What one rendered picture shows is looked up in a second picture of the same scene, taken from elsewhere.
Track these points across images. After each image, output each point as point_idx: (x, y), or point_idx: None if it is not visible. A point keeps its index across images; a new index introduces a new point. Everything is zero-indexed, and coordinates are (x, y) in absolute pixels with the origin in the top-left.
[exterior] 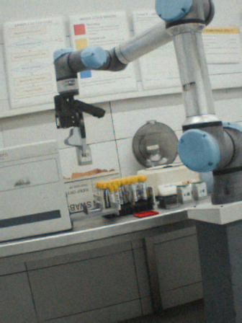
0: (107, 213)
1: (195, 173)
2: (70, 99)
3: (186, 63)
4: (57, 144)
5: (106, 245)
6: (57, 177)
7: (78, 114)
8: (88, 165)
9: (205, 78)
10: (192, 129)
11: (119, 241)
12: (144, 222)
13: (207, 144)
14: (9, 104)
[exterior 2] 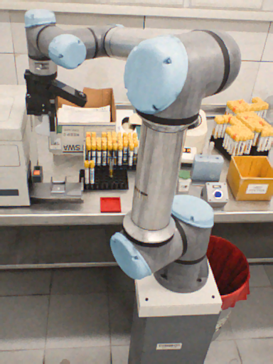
0: (71, 196)
1: (198, 142)
2: (44, 81)
3: (143, 168)
4: (20, 132)
5: (62, 224)
6: (18, 162)
7: (49, 104)
8: (106, 77)
9: (164, 193)
10: (126, 241)
11: (77, 223)
12: (102, 217)
13: (134, 267)
14: None
